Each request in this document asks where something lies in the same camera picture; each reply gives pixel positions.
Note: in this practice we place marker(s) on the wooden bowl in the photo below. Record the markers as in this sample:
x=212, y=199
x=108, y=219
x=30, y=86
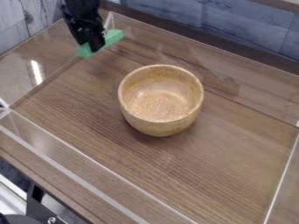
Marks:
x=160, y=98

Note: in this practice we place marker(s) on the clear acrylic enclosure wall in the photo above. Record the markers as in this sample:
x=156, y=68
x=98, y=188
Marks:
x=102, y=196

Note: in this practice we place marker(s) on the green rectangular stick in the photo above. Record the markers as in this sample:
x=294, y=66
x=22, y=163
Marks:
x=112, y=36

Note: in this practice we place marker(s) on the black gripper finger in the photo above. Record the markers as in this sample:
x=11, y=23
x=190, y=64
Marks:
x=96, y=39
x=79, y=34

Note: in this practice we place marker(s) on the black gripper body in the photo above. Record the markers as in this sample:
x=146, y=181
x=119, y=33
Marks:
x=80, y=14

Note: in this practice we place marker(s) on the black table frame leg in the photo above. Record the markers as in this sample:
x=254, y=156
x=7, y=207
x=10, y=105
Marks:
x=47, y=210

